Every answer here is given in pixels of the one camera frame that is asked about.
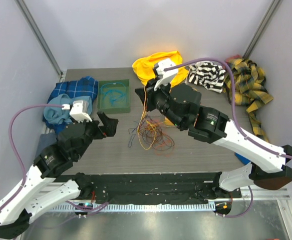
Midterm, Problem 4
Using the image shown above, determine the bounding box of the green plastic bin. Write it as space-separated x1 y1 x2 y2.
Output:
97 79 131 114

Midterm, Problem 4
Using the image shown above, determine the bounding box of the yellow black plaid shirt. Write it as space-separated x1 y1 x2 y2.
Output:
226 58 273 142

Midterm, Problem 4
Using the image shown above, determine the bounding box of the tangled coloured wire pile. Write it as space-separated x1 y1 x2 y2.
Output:
127 114 175 157

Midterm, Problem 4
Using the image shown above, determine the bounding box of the yellow cloth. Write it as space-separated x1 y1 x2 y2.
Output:
132 50 188 88

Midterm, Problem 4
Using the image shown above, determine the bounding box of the black white striped cloth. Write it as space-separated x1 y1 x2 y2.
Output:
186 61 226 93

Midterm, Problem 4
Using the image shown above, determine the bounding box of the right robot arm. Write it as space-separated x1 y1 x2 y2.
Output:
135 80 292 198

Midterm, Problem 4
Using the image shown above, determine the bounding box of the light blue wire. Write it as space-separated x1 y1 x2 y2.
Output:
99 80 130 106
100 80 131 101

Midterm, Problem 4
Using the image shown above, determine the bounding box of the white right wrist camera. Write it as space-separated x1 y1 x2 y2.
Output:
153 58 178 91

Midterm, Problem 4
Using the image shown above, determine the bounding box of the pink cloth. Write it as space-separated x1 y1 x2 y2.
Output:
225 54 241 63

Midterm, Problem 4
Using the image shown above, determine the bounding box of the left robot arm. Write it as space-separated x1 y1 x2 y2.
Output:
0 111 119 240

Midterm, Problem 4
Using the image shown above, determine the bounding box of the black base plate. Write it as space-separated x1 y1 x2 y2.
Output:
53 171 243 205

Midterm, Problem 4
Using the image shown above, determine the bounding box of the aluminium frame rail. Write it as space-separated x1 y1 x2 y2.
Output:
17 181 291 213

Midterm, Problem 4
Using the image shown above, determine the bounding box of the bright blue cloth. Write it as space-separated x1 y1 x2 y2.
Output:
234 152 250 165

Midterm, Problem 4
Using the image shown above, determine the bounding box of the light blue cloth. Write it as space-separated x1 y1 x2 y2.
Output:
43 93 92 125

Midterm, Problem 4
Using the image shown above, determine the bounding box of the blue plaid cloth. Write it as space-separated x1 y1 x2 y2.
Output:
43 76 98 134

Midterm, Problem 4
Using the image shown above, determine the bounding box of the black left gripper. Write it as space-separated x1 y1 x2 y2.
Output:
72 110 119 159

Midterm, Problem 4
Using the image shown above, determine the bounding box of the grey folded cloth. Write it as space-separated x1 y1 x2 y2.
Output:
35 132 57 157

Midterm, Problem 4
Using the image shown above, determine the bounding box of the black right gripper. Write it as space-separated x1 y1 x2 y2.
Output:
136 76 185 130

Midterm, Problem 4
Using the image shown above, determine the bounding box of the yellow plastic bin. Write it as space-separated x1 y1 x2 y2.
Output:
163 117 177 127

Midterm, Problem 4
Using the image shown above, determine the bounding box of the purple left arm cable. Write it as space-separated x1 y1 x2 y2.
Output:
0 104 110 228

